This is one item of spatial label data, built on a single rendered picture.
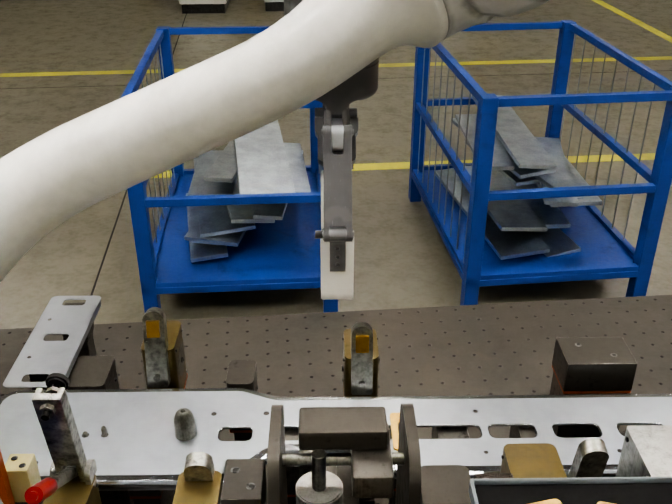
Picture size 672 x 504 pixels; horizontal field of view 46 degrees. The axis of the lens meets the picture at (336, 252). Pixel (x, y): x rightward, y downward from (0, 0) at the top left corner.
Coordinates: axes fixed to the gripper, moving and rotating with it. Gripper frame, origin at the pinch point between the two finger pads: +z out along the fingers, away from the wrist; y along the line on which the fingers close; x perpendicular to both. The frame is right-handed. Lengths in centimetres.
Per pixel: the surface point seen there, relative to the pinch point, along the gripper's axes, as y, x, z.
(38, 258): 260, 138, 146
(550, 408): 30, -35, 46
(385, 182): 347, -34, 146
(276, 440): 2.6, 7.0, 27.1
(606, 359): 39, -47, 43
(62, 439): 8.8, 35.1, 32.2
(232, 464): 5.9, 13.1, 34.1
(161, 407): 31, 28, 46
